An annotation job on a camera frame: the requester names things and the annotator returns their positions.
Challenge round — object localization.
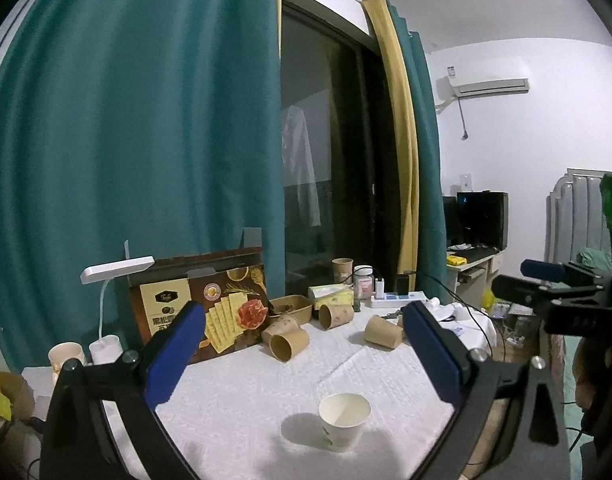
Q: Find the brown cracker box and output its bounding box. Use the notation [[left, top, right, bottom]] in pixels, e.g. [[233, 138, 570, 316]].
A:
[[128, 246, 269, 366]]

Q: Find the dark glass window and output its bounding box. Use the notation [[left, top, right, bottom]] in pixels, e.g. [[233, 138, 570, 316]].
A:
[[278, 0, 404, 296]]

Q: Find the white air conditioner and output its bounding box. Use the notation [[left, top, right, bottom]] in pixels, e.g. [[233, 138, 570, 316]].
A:
[[434, 56, 530, 106]]

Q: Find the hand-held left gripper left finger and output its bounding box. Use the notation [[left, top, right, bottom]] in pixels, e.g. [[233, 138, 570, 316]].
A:
[[38, 301, 207, 480]]

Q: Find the patterned brown paper cup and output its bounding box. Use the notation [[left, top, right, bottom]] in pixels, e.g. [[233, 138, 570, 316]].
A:
[[261, 314, 301, 345], [318, 303, 355, 330]]

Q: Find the white paper cup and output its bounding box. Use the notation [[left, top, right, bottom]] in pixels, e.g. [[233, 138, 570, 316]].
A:
[[319, 393, 371, 453]]

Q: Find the yellow curtain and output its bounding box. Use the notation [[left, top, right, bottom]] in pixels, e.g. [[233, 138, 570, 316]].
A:
[[361, 0, 419, 276]]

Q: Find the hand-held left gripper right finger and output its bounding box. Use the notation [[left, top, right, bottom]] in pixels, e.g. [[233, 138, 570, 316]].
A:
[[403, 301, 573, 480]]

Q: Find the white tablecloth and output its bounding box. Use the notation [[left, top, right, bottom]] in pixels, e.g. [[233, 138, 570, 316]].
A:
[[98, 305, 499, 480]]

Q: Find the narrow teal curtain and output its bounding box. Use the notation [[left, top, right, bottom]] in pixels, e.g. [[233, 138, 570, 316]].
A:
[[388, 2, 447, 306]]

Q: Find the brown paper food container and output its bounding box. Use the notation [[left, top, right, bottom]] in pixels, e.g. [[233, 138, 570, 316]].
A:
[[268, 295, 313, 328]]

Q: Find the wide teal curtain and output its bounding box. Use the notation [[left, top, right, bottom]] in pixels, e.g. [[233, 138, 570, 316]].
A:
[[0, 0, 287, 376]]

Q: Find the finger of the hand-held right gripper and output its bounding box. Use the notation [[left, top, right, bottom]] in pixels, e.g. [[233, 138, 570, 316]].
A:
[[491, 276, 612, 337], [520, 258, 612, 285]]

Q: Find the black cable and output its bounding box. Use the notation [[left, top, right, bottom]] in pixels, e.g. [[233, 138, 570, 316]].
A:
[[411, 271, 497, 351]]

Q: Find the black keyboard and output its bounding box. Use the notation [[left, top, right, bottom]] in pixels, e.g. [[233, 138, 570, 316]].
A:
[[456, 247, 501, 263]]

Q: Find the person's right hand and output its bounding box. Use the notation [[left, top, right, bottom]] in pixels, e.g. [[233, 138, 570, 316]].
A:
[[574, 336, 606, 411]]

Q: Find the white desk lamp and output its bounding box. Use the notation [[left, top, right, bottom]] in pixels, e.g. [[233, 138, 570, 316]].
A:
[[80, 256, 155, 366]]

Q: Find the white power strip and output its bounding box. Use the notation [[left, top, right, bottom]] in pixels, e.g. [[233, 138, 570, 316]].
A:
[[370, 291, 427, 309]]

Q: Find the yellow-green tissue box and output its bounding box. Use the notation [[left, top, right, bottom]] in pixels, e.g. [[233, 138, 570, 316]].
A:
[[308, 284, 355, 311]]

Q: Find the black computer monitor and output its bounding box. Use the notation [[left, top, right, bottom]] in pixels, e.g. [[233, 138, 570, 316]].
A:
[[443, 191, 510, 251]]

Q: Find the grey padded headboard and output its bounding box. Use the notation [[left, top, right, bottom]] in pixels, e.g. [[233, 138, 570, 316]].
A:
[[545, 167, 612, 273]]

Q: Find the plain brown paper cup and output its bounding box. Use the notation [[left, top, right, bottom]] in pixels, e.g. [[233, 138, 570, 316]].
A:
[[364, 315, 405, 351], [269, 329, 311, 363]]

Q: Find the white printed mug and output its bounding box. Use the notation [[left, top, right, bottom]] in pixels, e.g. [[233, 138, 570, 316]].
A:
[[48, 342, 86, 376]]

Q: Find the white computer desk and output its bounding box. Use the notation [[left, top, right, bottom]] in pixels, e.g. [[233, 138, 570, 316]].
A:
[[445, 246, 503, 311]]

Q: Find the clear jar with white lid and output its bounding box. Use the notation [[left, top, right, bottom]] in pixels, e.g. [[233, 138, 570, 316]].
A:
[[353, 265, 375, 301]]

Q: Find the green cloth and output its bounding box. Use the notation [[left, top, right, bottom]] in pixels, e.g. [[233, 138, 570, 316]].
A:
[[578, 247, 612, 273]]

